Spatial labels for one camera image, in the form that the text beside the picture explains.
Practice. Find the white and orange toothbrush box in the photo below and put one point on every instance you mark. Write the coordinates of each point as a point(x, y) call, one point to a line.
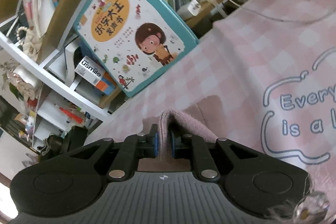
point(92, 73)

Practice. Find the teal children's picture book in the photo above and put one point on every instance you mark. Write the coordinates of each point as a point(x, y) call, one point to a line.
point(126, 29)

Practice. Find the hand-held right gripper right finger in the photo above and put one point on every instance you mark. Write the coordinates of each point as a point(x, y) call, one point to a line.
point(173, 145)

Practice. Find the red bottle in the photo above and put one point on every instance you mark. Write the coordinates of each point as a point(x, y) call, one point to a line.
point(71, 115)

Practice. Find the white charger adapter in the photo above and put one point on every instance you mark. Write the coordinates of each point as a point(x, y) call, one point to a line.
point(193, 6)

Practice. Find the cream quilted handbag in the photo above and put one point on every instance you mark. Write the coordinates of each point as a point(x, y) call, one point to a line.
point(30, 45)

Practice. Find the dusty pink knit garment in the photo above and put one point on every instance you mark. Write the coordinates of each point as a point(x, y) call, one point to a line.
point(189, 124)

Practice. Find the white figure ornament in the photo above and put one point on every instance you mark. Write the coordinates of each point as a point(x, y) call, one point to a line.
point(23, 85)

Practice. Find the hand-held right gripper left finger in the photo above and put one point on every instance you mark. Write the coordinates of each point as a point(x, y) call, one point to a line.
point(155, 145)

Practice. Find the pink checked tablecloth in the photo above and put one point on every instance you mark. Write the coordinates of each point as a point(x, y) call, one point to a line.
point(236, 56)

